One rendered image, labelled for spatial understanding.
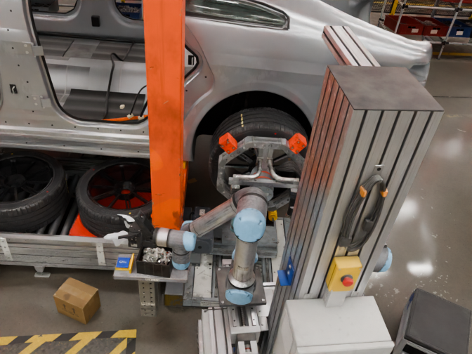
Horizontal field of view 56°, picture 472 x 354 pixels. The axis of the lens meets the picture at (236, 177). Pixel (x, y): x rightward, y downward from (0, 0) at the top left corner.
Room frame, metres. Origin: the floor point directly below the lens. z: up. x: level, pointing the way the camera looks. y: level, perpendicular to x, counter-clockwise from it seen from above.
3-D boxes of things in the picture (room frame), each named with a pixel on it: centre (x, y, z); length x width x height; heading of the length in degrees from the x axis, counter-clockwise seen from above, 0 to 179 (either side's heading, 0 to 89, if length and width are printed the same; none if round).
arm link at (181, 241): (1.21, 0.19, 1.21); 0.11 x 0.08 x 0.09; 86
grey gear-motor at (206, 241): (2.18, 0.20, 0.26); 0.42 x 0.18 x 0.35; 4
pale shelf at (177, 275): (1.66, 0.43, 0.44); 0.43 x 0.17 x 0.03; 94
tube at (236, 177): (2.01, -0.07, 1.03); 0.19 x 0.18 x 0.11; 4
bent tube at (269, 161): (2.03, -0.26, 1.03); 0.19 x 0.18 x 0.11; 4
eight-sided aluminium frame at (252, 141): (2.14, -0.16, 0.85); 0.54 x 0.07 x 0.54; 94
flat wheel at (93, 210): (2.30, 0.76, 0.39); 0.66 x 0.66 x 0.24
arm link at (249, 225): (1.19, -0.07, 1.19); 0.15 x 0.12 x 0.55; 176
